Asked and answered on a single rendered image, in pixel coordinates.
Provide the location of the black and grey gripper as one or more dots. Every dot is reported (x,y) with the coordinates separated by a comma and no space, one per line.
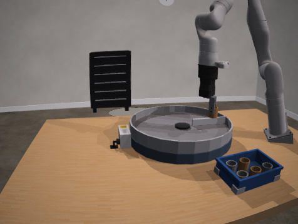
(208,65)

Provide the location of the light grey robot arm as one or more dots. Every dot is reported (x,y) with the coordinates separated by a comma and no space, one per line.
(269,71)

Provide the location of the blue crate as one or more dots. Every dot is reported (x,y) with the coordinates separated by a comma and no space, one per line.
(257,158)

